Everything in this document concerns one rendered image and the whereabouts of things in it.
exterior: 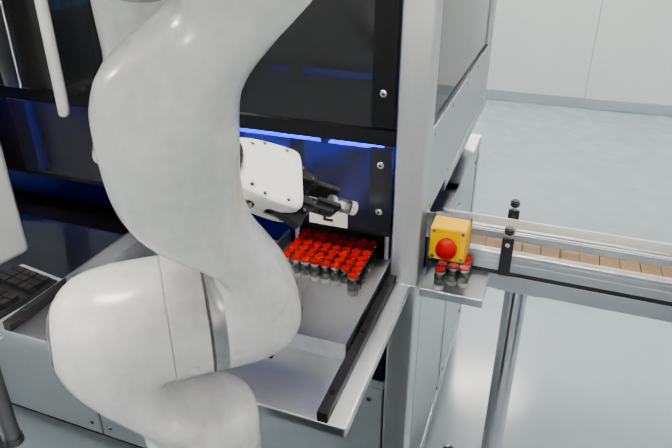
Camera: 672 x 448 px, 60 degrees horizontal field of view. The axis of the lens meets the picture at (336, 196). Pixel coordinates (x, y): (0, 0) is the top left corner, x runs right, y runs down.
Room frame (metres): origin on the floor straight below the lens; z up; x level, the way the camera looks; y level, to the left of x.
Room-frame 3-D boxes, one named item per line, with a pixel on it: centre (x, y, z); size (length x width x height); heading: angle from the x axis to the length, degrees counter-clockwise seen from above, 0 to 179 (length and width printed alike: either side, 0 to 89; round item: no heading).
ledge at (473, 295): (1.04, -0.26, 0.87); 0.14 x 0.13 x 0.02; 160
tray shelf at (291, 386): (0.98, 0.23, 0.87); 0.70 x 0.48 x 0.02; 70
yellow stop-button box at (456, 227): (1.01, -0.23, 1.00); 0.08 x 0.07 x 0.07; 160
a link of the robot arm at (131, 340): (0.45, 0.17, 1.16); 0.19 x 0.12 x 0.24; 109
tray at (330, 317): (0.99, 0.05, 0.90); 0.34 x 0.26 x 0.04; 160
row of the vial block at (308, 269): (1.03, 0.03, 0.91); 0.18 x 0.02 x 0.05; 70
